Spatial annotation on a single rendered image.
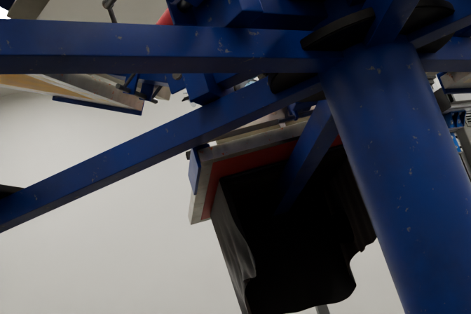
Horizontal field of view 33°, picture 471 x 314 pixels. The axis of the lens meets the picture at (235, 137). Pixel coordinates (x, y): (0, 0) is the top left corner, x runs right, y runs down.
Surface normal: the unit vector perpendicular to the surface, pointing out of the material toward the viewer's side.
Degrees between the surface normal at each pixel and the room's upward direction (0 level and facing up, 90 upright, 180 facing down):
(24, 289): 90
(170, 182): 90
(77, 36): 90
